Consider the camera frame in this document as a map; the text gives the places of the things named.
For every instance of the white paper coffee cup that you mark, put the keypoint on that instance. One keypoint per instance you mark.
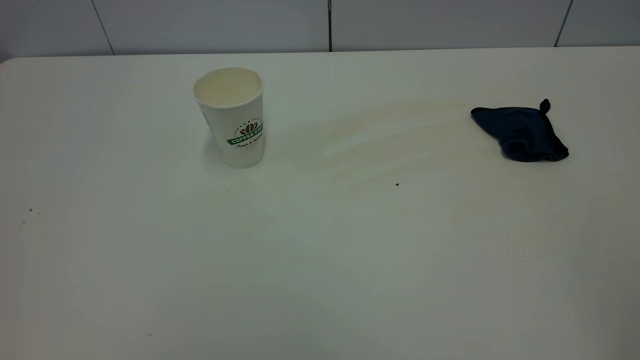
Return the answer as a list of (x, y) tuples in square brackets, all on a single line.
[(235, 125)]

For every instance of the dark blue cloth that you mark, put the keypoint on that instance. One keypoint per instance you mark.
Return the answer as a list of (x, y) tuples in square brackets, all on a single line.
[(522, 132)]

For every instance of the brown coffee spill stain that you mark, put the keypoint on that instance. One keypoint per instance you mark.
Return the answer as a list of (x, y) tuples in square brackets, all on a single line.
[(380, 145)]

